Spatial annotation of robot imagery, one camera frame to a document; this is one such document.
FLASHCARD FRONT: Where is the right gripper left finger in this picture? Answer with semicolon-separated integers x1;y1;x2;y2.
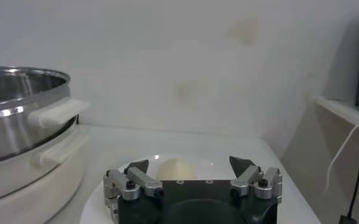
102;159;165;201

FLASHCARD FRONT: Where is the black cable with adapter block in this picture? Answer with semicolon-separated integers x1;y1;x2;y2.
339;121;359;224

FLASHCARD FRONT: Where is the white oval plate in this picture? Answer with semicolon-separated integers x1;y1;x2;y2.
80;153;285;224

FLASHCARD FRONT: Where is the stainless steel steamer basket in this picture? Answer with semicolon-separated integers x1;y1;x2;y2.
0;66;90;167

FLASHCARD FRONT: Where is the white hanging cable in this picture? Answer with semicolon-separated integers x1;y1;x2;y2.
325;117;359;193

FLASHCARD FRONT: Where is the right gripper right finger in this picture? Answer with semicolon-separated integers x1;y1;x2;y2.
229;155;283;203

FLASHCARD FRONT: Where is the white side table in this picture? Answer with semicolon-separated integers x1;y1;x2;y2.
315;96;359;135

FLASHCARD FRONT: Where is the cream electric cooker base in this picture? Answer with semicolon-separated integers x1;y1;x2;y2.
0;121;90;224

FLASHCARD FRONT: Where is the white steamed baozi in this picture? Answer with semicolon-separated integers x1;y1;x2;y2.
157;158;197;181

